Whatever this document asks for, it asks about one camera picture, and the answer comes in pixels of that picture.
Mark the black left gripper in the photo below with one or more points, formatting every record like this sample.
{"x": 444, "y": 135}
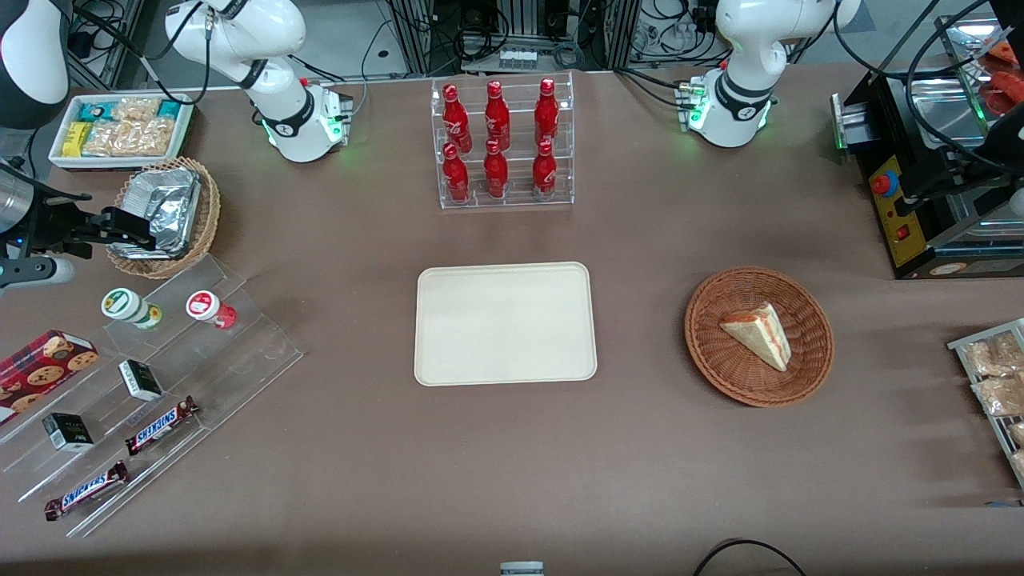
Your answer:
{"x": 1010, "y": 133}

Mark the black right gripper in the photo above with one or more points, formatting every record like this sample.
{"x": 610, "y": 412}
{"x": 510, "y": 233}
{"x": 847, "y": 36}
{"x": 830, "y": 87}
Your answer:
{"x": 56, "y": 226}

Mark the green lid yogurt cup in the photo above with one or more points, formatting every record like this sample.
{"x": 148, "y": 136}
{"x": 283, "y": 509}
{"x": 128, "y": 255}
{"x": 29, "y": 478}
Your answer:
{"x": 128, "y": 307}

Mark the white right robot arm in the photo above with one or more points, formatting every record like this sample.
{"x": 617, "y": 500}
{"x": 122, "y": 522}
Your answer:
{"x": 240, "y": 32}

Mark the red gum bottle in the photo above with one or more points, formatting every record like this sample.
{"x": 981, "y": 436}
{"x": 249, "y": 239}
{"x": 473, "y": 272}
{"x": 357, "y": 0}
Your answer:
{"x": 208, "y": 307}

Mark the tray of packaged snacks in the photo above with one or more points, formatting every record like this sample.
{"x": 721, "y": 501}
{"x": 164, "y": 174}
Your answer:
{"x": 960, "y": 346}

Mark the beige plastic tray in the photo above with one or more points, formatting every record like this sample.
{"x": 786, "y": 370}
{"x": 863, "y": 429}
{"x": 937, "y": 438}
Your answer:
{"x": 504, "y": 324}

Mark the aluminium foil container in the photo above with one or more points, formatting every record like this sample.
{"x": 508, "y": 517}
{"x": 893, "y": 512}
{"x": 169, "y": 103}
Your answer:
{"x": 172, "y": 204}

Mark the light wicker basket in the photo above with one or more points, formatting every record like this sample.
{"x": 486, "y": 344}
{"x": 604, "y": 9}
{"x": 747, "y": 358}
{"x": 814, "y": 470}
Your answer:
{"x": 210, "y": 216}

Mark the black food warmer cabinet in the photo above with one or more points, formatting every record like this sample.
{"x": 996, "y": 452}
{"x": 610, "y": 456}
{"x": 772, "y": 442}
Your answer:
{"x": 888, "y": 112}

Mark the clear peanut bag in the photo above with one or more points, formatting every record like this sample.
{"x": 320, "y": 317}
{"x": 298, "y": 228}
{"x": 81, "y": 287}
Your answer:
{"x": 136, "y": 108}
{"x": 132, "y": 138}

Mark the white rectangular snack bin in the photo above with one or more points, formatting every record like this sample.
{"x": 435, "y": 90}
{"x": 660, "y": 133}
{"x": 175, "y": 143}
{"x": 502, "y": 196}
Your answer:
{"x": 60, "y": 158}

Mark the yellow snack pack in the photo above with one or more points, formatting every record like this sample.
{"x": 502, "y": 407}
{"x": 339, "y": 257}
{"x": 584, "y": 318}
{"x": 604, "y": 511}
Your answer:
{"x": 77, "y": 138}

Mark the teal snack pack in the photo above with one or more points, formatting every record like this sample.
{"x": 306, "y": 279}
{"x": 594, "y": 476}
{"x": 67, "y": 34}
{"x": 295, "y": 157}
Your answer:
{"x": 96, "y": 110}
{"x": 169, "y": 109}

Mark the small black box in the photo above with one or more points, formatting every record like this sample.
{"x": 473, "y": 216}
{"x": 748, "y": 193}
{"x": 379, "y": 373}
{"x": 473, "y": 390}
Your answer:
{"x": 141, "y": 380}
{"x": 68, "y": 432}

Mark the clear acrylic tiered stand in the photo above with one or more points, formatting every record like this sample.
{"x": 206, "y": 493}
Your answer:
{"x": 240, "y": 352}

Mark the red cookie box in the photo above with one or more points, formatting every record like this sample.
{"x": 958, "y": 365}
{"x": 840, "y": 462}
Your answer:
{"x": 40, "y": 370}

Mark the clear snack bag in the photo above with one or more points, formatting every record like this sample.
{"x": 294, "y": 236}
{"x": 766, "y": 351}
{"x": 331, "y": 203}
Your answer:
{"x": 994, "y": 356}
{"x": 1018, "y": 434}
{"x": 1019, "y": 462}
{"x": 1002, "y": 396}

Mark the Snickers bar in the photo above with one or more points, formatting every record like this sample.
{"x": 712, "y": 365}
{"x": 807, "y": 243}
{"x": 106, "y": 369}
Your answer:
{"x": 160, "y": 426}
{"x": 86, "y": 491}

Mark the wrapped triangle sandwich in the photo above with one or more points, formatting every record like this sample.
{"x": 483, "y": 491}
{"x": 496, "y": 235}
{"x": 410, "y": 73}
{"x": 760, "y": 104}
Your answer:
{"x": 760, "y": 334}

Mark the round brown wicker basket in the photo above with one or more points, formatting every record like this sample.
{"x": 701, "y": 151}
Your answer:
{"x": 720, "y": 368}

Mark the red cola bottle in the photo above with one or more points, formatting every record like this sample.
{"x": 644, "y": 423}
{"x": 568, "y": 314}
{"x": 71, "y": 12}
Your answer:
{"x": 496, "y": 172}
{"x": 546, "y": 110}
{"x": 497, "y": 112}
{"x": 456, "y": 116}
{"x": 544, "y": 170}
{"x": 456, "y": 176}

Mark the clear acrylic bottle rack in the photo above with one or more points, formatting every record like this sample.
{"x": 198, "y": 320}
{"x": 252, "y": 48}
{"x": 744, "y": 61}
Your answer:
{"x": 520, "y": 200}

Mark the grey power strip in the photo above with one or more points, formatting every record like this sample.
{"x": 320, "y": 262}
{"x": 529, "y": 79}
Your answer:
{"x": 518, "y": 58}

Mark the grey white box edge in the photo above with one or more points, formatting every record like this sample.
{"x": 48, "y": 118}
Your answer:
{"x": 522, "y": 569}

